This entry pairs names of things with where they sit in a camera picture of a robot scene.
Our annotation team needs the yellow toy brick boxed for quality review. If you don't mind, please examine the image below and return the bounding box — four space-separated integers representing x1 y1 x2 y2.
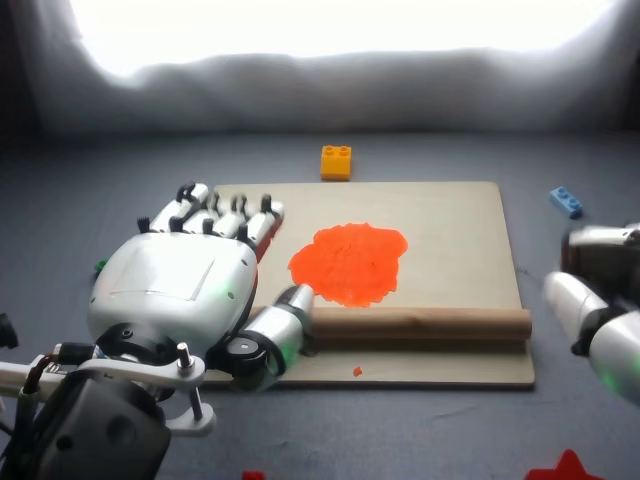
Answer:
319 144 354 182

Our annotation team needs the wooden rolling pin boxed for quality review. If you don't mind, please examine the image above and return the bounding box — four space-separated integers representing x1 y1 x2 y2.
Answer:
305 306 533 344

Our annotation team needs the grey table cloth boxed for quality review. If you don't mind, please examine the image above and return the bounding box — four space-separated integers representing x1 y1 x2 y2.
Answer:
0 130 640 480

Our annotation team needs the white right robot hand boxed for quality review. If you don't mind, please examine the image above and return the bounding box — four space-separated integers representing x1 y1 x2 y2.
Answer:
542 222 640 404

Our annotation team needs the blue flat toy brick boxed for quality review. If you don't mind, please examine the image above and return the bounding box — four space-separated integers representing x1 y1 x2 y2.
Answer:
548 186 585 220

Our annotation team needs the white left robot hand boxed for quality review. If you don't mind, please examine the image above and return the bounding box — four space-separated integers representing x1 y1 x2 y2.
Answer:
87 182 316 392

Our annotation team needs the white backdrop cloth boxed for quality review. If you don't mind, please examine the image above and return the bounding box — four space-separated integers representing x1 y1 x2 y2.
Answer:
0 0 640 136

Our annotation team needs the flat orange dough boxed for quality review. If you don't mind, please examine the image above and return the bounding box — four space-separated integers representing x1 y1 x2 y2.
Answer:
288 223 410 309

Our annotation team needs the red star shape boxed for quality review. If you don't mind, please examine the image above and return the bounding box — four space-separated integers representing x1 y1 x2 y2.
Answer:
525 448 604 480

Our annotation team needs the light wooden board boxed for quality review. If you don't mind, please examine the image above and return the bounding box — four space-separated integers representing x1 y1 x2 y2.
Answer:
202 180 536 392

